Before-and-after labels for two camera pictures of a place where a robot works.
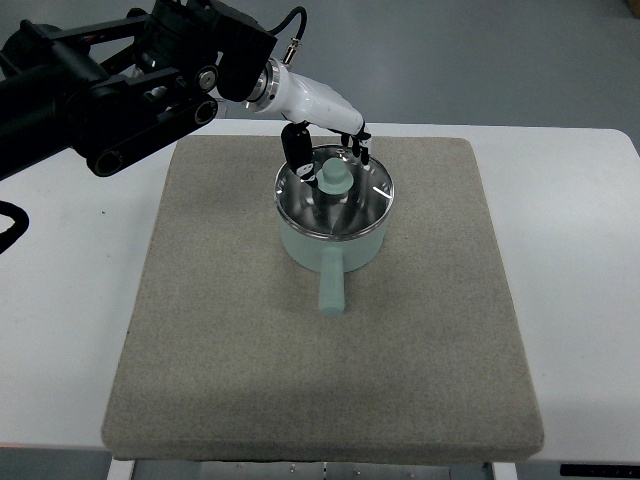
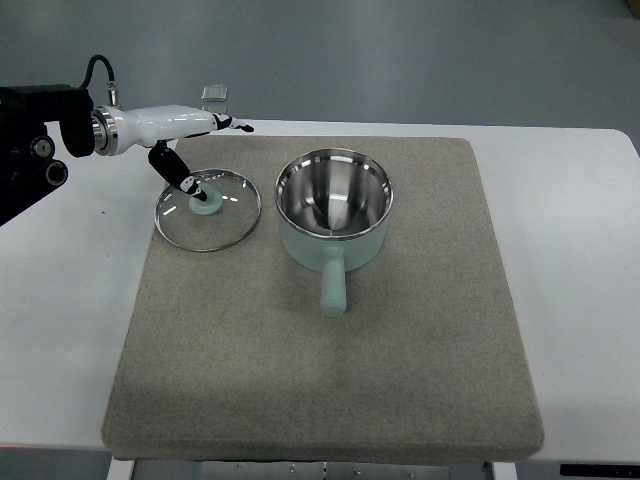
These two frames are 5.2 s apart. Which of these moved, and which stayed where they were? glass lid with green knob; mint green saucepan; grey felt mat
Moved: glass lid with green knob
Stayed: mint green saucepan; grey felt mat
